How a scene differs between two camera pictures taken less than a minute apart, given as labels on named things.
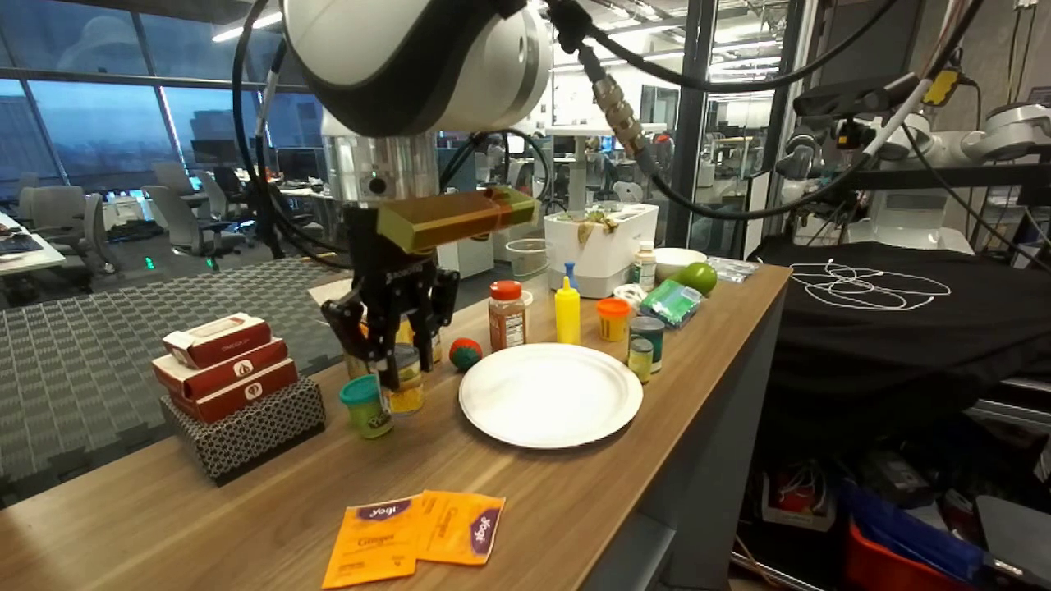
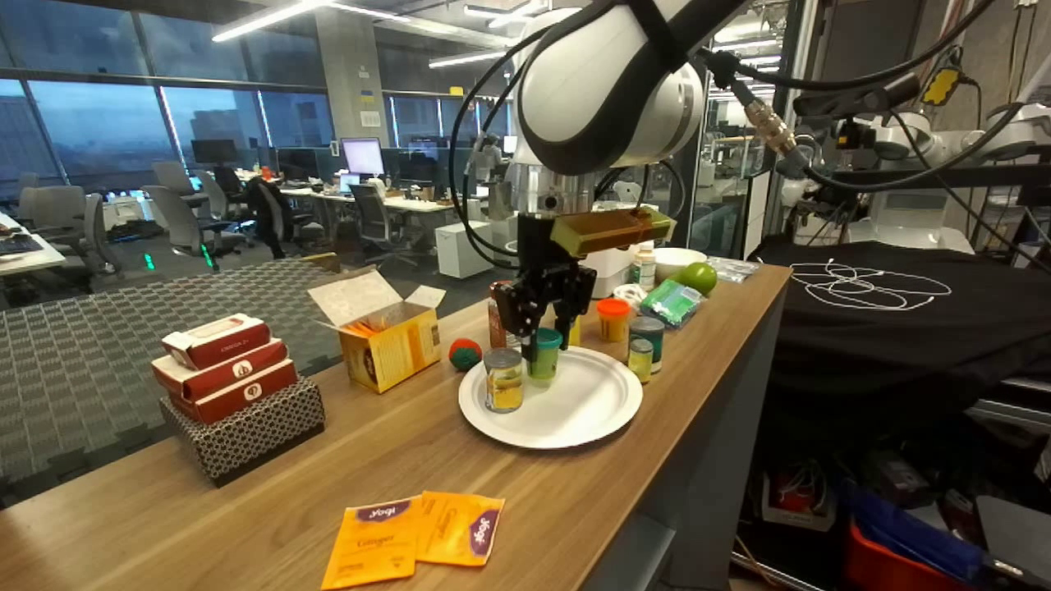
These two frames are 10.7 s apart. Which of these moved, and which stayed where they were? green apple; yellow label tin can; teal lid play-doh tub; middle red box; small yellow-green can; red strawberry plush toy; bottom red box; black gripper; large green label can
Moved: black gripper; teal lid play-doh tub; yellow label tin can
Stayed: large green label can; bottom red box; green apple; small yellow-green can; middle red box; red strawberry plush toy
